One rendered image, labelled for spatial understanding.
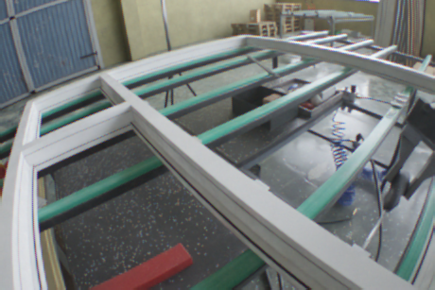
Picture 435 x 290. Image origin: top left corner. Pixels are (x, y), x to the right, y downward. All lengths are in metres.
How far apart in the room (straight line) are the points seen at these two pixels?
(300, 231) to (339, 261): 0.07
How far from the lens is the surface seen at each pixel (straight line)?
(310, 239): 0.32
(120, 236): 0.82
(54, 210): 0.59
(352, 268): 0.32
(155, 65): 1.37
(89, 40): 6.37
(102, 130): 0.76
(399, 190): 0.44
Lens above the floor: 1.20
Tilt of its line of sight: 30 degrees down
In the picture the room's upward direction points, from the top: 6 degrees counter-clockwise
